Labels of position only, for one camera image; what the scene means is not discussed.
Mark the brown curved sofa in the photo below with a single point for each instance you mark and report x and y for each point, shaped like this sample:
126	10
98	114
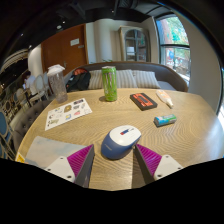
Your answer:
166	75

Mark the grey tufted armchair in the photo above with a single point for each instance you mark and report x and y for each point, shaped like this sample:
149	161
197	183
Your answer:
28	120

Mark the white door sign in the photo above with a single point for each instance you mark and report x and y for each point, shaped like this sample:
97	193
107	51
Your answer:
74	42

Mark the black backpack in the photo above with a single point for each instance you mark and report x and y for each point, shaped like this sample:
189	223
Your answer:
79	81

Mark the blue and white computer mouse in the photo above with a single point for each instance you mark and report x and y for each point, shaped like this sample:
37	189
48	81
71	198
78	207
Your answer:
120	141

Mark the group of dining chairs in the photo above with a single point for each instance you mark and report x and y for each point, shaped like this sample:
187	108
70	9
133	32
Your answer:
38	86

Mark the green drink can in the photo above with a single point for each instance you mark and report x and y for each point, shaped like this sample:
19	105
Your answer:
109	83

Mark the white sticker sheet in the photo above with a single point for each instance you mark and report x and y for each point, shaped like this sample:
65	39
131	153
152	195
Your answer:
66	113

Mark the person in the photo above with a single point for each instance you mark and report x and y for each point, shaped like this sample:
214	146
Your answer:
29	80

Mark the pale glass-door cabinet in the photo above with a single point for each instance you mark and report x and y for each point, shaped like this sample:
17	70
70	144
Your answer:
135	45

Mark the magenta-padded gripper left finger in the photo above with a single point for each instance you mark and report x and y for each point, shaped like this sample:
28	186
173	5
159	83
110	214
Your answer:
59	166

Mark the white tube with orange label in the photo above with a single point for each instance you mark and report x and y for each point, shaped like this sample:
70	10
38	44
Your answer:
164	97

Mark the black-framed window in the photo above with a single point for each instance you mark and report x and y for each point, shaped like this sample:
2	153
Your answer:
175	50

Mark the striped cushion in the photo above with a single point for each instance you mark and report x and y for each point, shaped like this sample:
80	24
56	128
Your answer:
126	78
146	79
95	80

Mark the brown wooden door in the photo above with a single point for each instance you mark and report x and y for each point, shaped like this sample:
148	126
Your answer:
58	50

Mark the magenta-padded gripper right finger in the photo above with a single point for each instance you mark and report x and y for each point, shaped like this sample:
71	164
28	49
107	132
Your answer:
166	165

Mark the pale sky-print mouse pad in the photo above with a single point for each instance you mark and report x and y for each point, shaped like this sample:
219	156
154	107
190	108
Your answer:
50	150

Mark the black and orange flat box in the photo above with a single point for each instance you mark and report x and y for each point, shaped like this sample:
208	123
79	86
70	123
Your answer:
143	101

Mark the small green and white pack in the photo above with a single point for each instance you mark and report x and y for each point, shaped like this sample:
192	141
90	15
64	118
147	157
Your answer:
165	120

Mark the clear shaker bottle white lid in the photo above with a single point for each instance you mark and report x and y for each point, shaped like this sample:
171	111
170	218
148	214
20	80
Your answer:
58	85

